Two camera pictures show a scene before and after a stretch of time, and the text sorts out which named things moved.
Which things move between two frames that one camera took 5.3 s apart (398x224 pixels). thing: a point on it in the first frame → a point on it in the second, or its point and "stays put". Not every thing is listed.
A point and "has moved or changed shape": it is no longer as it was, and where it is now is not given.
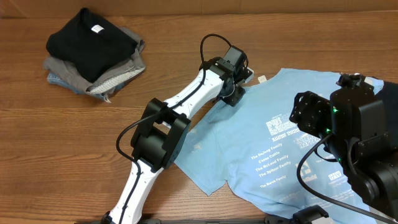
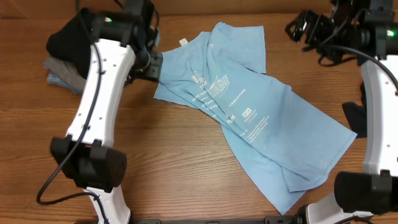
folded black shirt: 90,43 stays put
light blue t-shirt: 257,147 has moved or changed shape
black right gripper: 309,116 → 317,23
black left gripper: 234,98 → 153,72
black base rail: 258,220 stays put
